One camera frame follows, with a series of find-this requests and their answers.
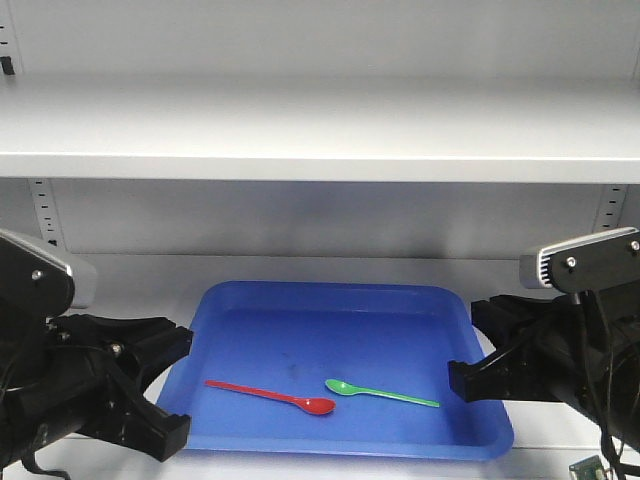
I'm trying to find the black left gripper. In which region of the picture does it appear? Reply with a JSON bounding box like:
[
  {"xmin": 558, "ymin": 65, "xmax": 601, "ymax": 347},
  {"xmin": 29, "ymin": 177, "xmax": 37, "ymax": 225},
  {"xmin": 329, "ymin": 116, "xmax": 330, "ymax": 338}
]
[{"xmin": 1, "ymin": 302, "xmax": 193, "ymax": 470}]

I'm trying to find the green plastic spoon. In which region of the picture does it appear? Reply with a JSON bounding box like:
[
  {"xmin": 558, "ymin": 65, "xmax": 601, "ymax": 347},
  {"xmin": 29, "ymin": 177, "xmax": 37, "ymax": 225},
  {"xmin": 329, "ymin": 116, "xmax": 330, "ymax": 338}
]
[{"xmin": 325, "ymin": 379, "xmax": 441, "ymax": 408}]

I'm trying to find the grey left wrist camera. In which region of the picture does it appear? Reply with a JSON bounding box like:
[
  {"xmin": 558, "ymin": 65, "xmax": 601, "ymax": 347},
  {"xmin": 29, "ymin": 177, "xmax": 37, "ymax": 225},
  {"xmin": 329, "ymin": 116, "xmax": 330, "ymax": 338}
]
[{"xmin": 1, "ymin": 229, "xmax": 98, "ymax": 309}]

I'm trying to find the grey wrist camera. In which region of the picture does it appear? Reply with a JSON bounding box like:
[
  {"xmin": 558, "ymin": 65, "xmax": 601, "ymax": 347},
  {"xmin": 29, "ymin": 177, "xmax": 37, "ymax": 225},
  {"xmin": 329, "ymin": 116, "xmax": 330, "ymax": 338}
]
[
  {"xmin": 519, "ymin": 227, "xmax": 639, "ymax": 293},
  {"xmin": 1, "ymin": 229, "xmax": 98, "ymax": 309}
]

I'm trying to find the green circuit board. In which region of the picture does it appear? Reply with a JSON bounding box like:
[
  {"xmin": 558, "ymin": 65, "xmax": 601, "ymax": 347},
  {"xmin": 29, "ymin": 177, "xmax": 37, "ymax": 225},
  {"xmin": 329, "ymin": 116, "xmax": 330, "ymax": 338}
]
[{"xmin": 568, "ymin": 455, "xmax": 607, "ymax": 480}]

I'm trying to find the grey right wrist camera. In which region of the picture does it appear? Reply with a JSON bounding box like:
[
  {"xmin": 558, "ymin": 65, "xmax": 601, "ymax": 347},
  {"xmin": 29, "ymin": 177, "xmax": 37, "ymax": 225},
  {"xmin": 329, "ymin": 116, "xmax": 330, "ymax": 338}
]
[{"xmin": 519, "ymin": 227, "xmax": 639, "ymax": 293}]

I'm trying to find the grey metal cabinet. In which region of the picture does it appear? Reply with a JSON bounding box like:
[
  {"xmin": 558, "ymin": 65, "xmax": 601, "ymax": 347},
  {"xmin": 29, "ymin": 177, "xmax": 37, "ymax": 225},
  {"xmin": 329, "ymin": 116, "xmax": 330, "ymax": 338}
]
[{"xmin": 0, "ymin": 0, "xmax": 640, "ymax": 480}]

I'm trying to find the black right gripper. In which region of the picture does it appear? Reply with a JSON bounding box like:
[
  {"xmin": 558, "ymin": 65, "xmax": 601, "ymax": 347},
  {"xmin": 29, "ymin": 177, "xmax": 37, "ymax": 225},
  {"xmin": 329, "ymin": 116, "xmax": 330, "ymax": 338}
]
[{"xmin": 447, "ymin": 287, "xmax": 639, "ymax": 450}]

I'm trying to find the blue plastic tray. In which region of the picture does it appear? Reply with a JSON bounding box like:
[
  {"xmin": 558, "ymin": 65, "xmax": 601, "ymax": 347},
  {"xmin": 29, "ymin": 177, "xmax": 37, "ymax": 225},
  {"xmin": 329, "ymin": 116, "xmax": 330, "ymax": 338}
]
[{"xmin": 158, "ymin": 281, "xmax": 514, "ymax": 461}]

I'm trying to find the red plastic spoon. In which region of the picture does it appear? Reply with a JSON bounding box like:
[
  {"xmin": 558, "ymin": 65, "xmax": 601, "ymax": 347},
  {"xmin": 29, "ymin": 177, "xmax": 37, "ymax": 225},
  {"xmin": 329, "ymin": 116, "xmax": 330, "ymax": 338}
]
[{"xmin": 204, "ymin": 380, "xmax": 336, "ymax": 416}]

